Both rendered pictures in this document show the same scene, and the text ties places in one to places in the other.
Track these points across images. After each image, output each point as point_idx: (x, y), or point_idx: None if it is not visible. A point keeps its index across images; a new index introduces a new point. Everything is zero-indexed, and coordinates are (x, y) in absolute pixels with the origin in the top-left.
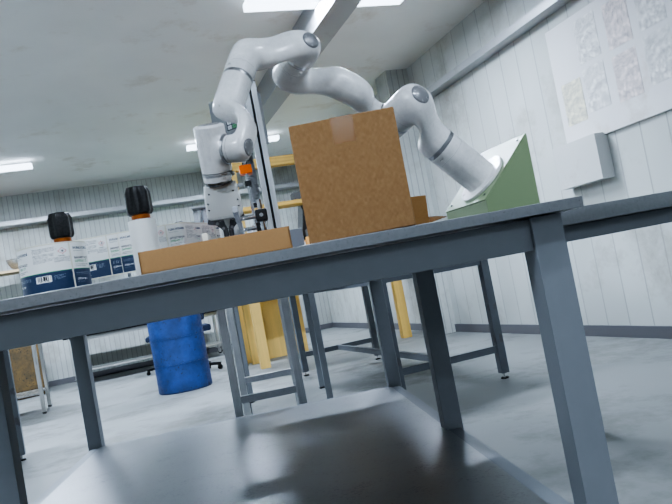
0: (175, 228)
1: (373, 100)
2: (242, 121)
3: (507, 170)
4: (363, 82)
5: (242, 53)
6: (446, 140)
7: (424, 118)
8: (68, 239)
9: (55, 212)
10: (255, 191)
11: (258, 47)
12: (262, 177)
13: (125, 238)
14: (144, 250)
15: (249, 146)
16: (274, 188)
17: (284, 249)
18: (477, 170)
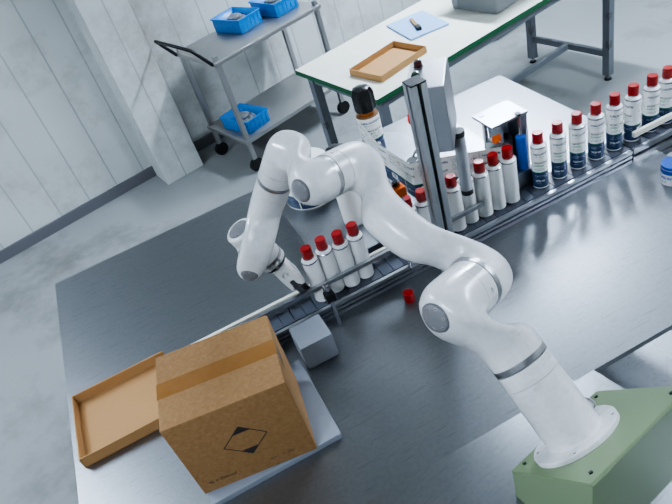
0: (406, 166)
1: (429, 257)
2: (239, 254)
3: (548, 482)
4: (395, 243)
5: (263, 163)
6: (496, 374)
7: (446, 341)
8: (365, 115)
9: (352, 91)
10: (460, 179)
11: (277, 160)
12: (426, 195)
13: (380, 150)
14: (339, 206)
15: (248, 276)
16: (435, 213)
17: (75, 469)
18: (537, 433)
